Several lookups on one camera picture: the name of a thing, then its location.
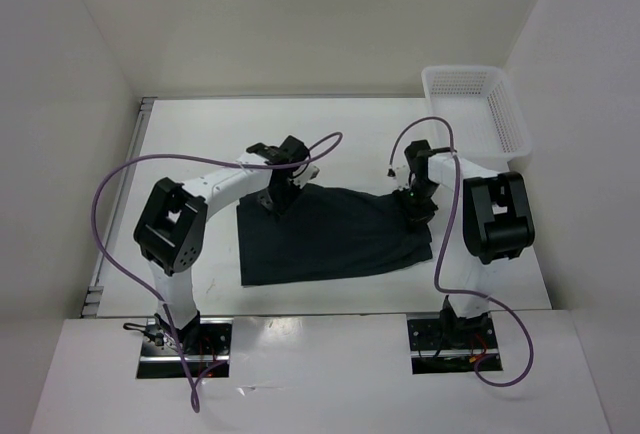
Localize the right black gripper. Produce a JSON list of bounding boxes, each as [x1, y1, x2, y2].
[[392, 180, 439, 234]]

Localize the dark navy shorts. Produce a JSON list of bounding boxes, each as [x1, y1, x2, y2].
[[236, 184, 433, 287]]

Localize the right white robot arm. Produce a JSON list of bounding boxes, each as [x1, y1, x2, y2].
[[388, 140, 535, 348]]

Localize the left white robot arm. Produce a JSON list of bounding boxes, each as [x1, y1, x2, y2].
[[134, 136, 319, 354]]

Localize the white plastic mesh basket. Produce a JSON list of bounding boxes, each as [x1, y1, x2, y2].
[[421, 65, 532, 162]]

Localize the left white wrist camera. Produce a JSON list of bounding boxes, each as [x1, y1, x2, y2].
[[292, 163, 319, 189]]

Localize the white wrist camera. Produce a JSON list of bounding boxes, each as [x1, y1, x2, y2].
[[387, 165, 410, 190], [292, 163, 319, 189]]

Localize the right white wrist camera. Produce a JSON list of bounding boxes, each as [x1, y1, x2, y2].
[[387, 165, 410, 190]]

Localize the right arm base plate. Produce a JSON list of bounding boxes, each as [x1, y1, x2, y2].
[[406, 313, 503, 375]]

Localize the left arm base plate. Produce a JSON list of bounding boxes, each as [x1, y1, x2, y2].
[[123, 317, 233, 380]]

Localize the aluminium table edge rail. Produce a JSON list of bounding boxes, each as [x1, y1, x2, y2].
[[80, 97, 157, 319]]

